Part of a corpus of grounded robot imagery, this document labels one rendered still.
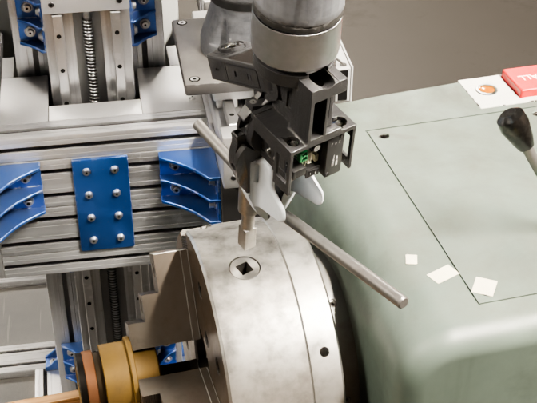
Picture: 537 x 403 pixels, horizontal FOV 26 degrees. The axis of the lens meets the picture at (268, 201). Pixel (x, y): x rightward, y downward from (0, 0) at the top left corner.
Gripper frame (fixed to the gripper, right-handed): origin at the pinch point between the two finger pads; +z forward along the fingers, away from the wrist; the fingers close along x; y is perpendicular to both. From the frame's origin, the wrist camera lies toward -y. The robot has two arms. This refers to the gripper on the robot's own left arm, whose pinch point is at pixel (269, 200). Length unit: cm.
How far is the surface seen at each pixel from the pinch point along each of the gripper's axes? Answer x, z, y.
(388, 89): 174, 179, -164
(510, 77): 49, 15, -14
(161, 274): -5.3, 19.8, -12.3
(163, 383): -10.6, 26.0, -3.1
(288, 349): -0.8, 16.3, 6.1
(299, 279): 4.1, 13.5, 0.8
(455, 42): 217, 184, -177
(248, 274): -0.2, 13.4, -2.6
